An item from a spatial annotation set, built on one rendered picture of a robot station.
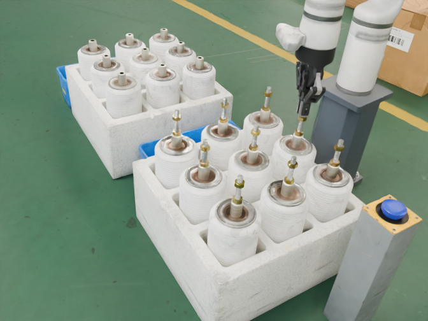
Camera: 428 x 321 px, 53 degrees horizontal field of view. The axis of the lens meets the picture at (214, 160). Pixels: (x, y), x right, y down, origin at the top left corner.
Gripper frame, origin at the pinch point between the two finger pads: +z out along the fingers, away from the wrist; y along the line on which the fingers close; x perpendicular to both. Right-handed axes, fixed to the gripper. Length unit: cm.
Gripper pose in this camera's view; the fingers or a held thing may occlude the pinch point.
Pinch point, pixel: (304, 106)
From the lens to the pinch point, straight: 93.0
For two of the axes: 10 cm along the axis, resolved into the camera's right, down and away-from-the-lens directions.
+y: -1.2, -6.1, 7.9
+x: -9.9, 0.3, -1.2
